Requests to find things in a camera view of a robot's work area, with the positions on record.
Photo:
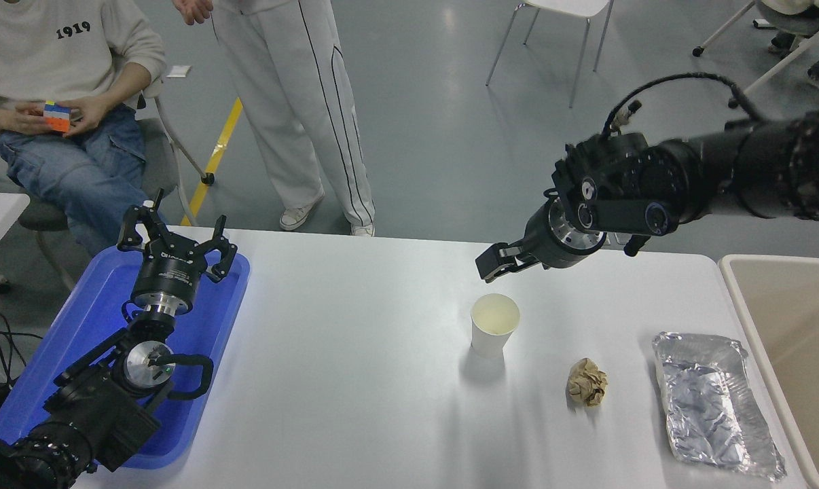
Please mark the standing person's right hand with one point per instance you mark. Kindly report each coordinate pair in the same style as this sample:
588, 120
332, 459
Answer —
195, 10

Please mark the large pale bin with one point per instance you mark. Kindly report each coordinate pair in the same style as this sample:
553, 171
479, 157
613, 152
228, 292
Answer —
803, 326

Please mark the seated person's left hand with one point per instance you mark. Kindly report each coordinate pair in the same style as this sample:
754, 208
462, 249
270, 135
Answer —
89, 112

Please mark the grey office chair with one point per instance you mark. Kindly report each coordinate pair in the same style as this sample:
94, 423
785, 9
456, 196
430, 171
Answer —
159, 170

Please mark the white chair with metal legs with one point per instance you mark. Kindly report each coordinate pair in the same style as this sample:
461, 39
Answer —
572, 5

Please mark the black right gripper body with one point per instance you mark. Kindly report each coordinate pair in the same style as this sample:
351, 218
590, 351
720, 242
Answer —
542, 244

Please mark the seated person's right hand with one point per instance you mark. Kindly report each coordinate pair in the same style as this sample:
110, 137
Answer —
26, 121

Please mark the blue plastic tray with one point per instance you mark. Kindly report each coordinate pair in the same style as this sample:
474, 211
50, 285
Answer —
90, 319

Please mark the standing person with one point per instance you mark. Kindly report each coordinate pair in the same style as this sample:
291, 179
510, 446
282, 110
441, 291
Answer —
294, 102

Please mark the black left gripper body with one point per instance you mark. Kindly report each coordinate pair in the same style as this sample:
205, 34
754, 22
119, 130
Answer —
168, 278

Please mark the white paper cup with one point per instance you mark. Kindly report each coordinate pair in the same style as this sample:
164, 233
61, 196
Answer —
491, 336

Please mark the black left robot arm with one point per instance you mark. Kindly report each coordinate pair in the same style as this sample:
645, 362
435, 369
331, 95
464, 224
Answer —
97, 407

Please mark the seated person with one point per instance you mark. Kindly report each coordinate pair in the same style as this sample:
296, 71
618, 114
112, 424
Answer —
77, 170

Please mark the silver foil tray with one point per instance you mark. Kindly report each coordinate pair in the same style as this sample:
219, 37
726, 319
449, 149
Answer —
708, 407

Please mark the person on rolling chair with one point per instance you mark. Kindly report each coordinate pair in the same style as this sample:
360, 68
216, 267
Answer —
790, 7

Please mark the crumpled tan paper ball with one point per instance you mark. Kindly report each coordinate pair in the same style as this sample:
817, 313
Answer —
586, 384

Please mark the colourful puzzle cube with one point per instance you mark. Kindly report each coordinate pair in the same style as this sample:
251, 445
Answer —
56, 117

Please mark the white rolling chair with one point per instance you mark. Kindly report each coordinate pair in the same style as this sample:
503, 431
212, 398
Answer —
790, 58

